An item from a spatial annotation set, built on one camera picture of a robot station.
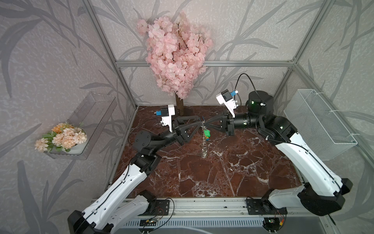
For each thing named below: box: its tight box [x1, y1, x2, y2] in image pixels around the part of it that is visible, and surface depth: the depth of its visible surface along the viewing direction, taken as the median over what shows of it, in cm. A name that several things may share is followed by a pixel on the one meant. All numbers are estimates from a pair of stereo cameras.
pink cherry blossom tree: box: [136, 11, 214, 117], surface depth 74 cm
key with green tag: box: [203, 129, 211, 141], surface depth 56 cm
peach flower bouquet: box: [34, 121, 88, 153], surface depth 50 cm
